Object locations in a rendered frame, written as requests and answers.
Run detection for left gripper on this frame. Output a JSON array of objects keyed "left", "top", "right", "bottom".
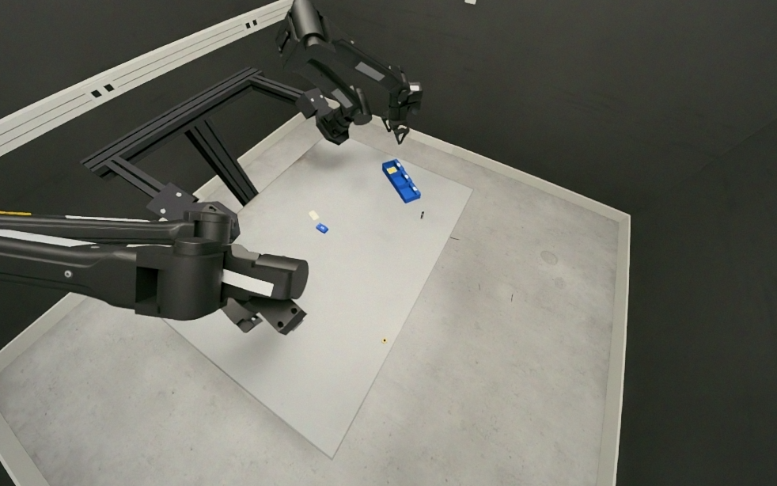
[{"left": 381, "top": 105, "right": 410, "bottom": 145}]

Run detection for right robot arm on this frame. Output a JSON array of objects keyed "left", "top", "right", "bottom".
[{"left": 0, "top": 204, "right": 309, "bottom": 336}]

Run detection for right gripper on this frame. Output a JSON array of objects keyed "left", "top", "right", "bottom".
[{"left": 221, "top": 298, "right": 263, "bottom": 333}]

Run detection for blue three-compartment bin rack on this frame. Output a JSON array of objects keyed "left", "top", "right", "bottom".
[{"left": 382, "top": 159, "right": 421, "bottom": 203}]

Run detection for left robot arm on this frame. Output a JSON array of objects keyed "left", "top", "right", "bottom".
[{"left": 275, "top": 0, "right": 423, "bottom": 138}]

